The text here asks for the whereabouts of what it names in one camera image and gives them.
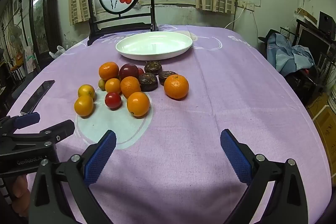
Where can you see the standing fan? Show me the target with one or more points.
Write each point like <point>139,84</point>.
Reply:
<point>14,39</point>

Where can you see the black smartphone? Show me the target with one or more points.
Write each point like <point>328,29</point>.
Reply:
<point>38,96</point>

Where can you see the smooth round orange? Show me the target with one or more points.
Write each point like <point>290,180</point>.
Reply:
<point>138,104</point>

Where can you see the black speaker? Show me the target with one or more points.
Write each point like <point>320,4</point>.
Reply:
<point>326,22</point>

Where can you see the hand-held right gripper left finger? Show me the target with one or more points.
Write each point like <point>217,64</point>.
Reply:
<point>101,158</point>

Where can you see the white oval plate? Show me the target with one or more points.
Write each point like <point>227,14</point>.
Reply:
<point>155,47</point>

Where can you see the tan longan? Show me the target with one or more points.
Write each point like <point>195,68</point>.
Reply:
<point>101,83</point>

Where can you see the yellow kumquat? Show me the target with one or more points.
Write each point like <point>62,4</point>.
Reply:
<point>86,91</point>

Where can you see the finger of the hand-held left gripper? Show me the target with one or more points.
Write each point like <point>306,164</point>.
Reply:
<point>26,119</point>
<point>59,129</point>

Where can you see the white plastic bag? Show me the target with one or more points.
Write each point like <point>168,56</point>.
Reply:
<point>56,52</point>

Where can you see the small orange kumquat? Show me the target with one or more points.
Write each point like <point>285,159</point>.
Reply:
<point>113,85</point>

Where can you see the black monitor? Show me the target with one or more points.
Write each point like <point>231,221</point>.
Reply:
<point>312,41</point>

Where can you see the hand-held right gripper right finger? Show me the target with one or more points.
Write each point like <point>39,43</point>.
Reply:
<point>236,158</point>

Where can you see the mandarin orange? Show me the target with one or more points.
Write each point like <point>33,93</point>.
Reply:
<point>109,71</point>
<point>130,86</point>
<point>176,86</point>

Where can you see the black tripod stand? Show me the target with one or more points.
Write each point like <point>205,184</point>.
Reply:
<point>23,19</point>

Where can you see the dark red plum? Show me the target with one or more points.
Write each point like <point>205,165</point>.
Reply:
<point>128,71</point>

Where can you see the white wall socket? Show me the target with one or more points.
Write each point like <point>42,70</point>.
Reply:
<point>248,5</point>

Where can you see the person's left hand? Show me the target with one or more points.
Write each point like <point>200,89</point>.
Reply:
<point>20,188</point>

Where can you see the dark brown water chestnut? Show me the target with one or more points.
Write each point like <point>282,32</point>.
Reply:
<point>153,67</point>
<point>165,76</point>
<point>148,82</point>

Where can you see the dark framed landscape painting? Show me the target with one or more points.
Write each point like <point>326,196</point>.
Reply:
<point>39,16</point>

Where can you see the red cherry tomato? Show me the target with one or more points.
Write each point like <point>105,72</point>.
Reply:
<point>141,71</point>
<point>113,100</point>

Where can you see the blue clothes pile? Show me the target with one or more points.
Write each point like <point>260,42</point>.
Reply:
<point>286,56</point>

